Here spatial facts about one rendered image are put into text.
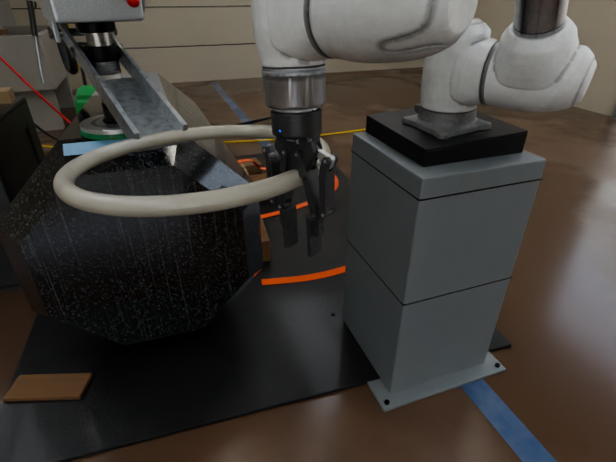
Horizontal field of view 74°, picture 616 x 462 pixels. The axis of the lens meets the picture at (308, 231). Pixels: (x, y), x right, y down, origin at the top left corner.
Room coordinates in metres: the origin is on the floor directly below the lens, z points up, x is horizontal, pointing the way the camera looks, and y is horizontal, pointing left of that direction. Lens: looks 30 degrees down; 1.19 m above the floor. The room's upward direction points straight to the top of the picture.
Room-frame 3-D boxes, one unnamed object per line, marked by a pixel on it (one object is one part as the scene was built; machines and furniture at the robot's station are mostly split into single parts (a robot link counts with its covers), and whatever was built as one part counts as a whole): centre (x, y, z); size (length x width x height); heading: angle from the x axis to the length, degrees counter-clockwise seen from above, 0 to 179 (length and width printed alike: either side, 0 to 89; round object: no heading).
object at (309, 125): (0.61, 0.02, 1.00); 0.08 x 0.07 x 0.09; 52
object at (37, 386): (0.95, 0.89, 0.02); 0.25 x 0.10 x 0.01; 92
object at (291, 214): (0.61, 0.03, 0.84); 0.03 x 0.01 x 0.07; 142
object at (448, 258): (1.19, -0.40, 0.40); 0.50 x 0.50 x 0.80; 20
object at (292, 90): (0.61, 0.02, 1.07); 0.09 x 0.09 x 0.06
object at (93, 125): (1.26, 0.58, 0.84); 0.21 x 0.21 x 0.01
